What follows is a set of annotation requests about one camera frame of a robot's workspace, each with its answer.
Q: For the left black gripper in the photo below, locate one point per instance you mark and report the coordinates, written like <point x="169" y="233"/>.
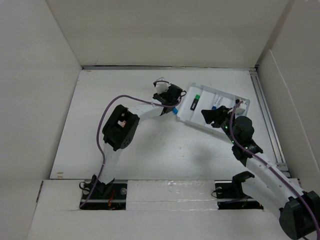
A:
<point x="161" y="94"/>

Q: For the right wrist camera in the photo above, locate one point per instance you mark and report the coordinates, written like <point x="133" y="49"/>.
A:
<point x="241" y="107"/>

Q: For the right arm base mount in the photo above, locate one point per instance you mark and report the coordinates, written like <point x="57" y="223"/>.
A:
<point x="230" y="196"/>

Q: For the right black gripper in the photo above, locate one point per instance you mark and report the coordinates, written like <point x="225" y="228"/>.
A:
<point x="218" y="114"/>

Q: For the aluminium rail right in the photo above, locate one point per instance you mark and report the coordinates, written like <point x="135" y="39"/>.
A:
<point x="272" y="135"/>

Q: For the white glue tube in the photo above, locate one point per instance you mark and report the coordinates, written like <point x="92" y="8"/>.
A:
<point x="217" y="102"/>

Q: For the green black highlighter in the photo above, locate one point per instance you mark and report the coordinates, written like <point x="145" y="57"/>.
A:
<point x="195" y="102"/>

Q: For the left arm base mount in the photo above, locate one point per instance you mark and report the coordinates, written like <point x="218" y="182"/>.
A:
<point x="111" y="196"/>

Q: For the blue black highlighter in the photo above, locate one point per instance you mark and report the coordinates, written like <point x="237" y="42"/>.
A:
<point x="175" y="110"/>

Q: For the white organizer tray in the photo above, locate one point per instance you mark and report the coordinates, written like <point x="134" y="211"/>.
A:
<point x="206" y="101"/>

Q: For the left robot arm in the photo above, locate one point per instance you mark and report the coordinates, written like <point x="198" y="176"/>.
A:
<point x="119" y="130"/>

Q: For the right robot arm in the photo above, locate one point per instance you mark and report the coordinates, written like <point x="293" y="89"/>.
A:
<point x="297" y="210"/>

